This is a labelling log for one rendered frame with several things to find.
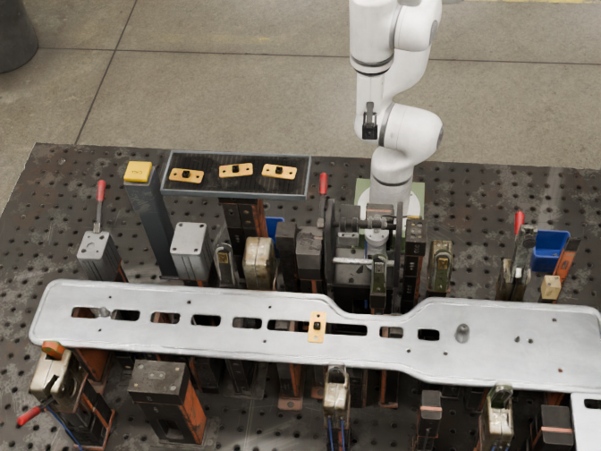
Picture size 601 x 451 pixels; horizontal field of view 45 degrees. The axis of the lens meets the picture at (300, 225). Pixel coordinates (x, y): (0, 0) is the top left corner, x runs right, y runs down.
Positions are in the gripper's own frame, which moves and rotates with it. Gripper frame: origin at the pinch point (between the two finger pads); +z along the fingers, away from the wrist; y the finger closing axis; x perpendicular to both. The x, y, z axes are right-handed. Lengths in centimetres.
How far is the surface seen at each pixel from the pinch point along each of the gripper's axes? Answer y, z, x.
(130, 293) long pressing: 19, 45, -59
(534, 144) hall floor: -135, 145, 71
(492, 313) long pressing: 18, 45, 30
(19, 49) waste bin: -182, 134, -197
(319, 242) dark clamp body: 5.7, 37.0, -11.8
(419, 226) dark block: 2.4, 32.9, 12.3
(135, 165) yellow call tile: -10, 29, -61
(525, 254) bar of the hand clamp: 10.0, 31.4, 36.2
